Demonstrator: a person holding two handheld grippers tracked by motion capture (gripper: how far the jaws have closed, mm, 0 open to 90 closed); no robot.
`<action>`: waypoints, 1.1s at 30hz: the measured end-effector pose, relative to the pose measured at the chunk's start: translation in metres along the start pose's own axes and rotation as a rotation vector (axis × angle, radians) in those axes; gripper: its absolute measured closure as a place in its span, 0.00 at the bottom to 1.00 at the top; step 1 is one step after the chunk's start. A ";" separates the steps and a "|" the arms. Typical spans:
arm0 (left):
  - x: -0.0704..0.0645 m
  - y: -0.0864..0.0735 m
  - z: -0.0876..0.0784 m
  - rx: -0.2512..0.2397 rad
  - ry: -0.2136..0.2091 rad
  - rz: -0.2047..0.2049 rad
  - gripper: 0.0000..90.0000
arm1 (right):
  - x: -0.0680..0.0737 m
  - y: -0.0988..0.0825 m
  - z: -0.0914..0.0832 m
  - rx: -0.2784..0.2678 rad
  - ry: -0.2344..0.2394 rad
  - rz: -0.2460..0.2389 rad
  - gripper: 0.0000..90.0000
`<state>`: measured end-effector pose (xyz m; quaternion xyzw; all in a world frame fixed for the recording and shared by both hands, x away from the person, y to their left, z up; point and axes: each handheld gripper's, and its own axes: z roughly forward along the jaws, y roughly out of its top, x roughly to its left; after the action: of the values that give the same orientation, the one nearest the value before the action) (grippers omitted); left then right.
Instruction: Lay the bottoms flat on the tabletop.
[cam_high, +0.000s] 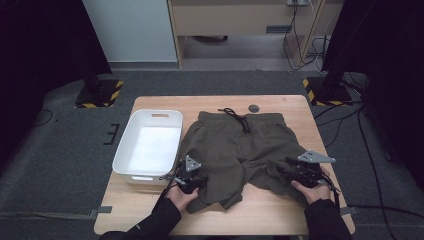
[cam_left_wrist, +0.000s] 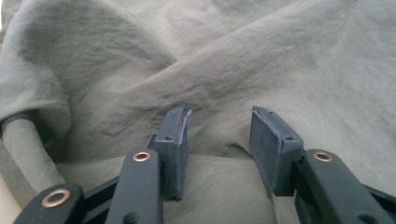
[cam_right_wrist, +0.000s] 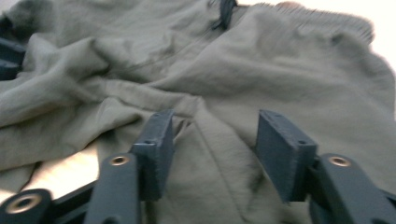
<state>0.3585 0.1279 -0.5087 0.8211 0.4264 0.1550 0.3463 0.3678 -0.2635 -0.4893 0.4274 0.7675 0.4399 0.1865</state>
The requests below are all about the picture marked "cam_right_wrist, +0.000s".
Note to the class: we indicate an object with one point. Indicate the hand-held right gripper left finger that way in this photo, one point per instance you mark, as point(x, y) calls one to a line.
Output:
point(157, 155)

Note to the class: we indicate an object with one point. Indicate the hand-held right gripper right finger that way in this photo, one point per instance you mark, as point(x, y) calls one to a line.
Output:
point(283, 155)

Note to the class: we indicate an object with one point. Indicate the olive green pants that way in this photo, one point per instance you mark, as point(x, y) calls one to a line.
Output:
point(249, 68)

